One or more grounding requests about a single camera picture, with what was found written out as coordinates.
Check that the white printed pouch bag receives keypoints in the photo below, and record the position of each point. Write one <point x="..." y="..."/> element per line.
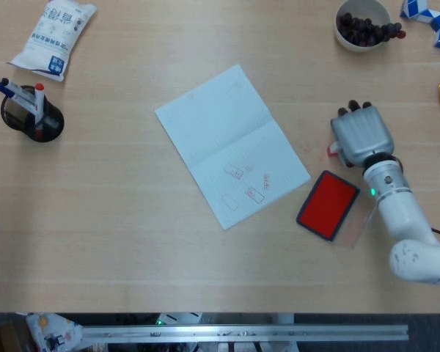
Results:
<point x="53" y="36"/>

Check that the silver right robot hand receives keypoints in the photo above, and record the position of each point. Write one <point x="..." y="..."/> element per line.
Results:
<point x="363" y="135"/>

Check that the blue and white marker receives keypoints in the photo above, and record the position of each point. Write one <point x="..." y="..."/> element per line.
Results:
<point x="14" y="93"/>

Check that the aluminium frame rail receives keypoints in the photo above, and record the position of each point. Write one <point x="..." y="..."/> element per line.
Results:
<point x="242" y="333"/>

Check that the brown cardboard box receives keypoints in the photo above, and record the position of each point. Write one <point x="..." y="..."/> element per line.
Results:
<point x="3" y="339"/>

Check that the black mesh pen holder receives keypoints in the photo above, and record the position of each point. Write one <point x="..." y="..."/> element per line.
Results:
<point x="49" y="128"/>

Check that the white paper sheet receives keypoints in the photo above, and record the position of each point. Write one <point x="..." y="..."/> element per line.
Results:
<point x="231" y="146"/>

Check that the small red white stamp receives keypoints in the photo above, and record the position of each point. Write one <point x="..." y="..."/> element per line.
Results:
<point x="331" y="149"/>

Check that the white printed plastic bag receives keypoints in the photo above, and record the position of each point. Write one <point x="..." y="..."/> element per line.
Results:
<point x="53" y="330"/>

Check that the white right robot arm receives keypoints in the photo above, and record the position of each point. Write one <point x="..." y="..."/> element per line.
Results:
<point x="399" y="205"/>

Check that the clear ink pad lid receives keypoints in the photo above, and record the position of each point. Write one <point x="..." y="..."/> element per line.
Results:
<point x="355" y="225"/>

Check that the red capped white marker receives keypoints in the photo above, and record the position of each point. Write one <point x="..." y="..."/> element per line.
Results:
<point x="39" y="104"/>

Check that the red ink pad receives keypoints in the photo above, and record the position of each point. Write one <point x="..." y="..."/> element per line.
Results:
<point x="328" y="205"/>

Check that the dark grape bunch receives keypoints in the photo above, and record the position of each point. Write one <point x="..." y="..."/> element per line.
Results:
<point x="366" y="29"/>

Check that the beige bowl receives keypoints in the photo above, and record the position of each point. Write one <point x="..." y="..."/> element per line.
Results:
<point x="383" y="16"/>

